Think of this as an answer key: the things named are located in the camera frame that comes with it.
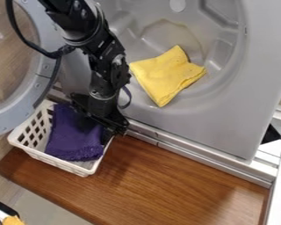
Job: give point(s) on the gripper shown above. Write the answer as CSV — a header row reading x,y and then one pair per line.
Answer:
x,y
101,109

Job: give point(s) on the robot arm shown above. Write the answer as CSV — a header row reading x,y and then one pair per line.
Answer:
x,y
92,38

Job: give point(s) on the purple cloth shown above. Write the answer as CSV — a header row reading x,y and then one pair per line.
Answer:
x,y
73,135

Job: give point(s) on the white basket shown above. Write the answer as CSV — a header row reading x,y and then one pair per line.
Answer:
x,y
33,132

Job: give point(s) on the yellow cloth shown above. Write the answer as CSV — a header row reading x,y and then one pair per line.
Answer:
x,y
166,74

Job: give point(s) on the washing machine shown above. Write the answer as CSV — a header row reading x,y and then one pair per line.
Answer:
x,y
209,88

